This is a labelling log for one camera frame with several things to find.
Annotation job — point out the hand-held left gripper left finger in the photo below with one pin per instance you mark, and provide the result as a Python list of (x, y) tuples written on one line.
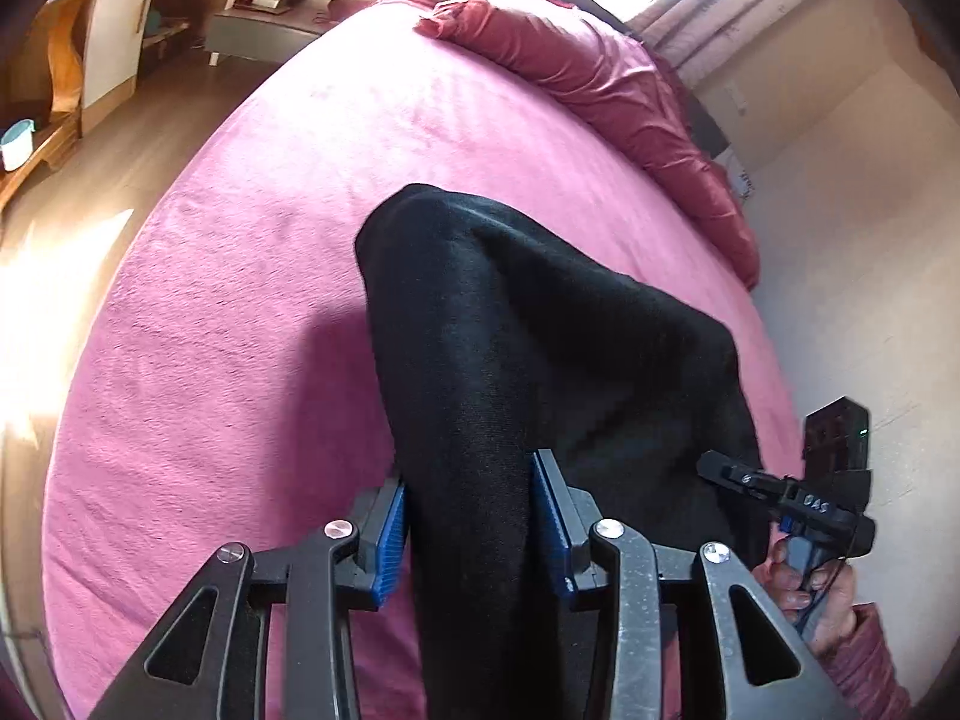
[(390, 547)]

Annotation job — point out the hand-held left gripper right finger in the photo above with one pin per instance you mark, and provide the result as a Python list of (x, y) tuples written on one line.
[(551, 532)]

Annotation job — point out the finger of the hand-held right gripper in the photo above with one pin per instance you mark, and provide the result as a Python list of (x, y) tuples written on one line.
[(731, 474)]

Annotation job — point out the black pants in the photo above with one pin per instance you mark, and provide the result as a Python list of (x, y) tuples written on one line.
[(525, 352)]

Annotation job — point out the person's right forearm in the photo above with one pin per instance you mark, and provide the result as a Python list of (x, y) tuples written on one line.
[(870, 667)]

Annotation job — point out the person's right hand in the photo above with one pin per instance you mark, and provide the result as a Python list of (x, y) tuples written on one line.
[(829, 615)]

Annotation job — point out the pink bed blanket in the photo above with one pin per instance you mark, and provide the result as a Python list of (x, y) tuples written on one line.
[(262, 277)]

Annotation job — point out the dark headboard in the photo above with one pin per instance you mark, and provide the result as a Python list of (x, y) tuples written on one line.
[(709, 131)]

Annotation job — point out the grey nightstand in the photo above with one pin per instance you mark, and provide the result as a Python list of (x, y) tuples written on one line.
[(255, 34)]

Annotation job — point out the teal white cup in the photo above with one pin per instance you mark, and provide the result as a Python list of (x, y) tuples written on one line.
[(16, 146)]

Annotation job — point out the white cabinet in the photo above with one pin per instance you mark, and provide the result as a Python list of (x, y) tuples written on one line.
[(120, 15)]

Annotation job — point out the wooden desk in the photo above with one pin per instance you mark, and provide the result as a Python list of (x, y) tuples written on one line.
[(64, 30)]

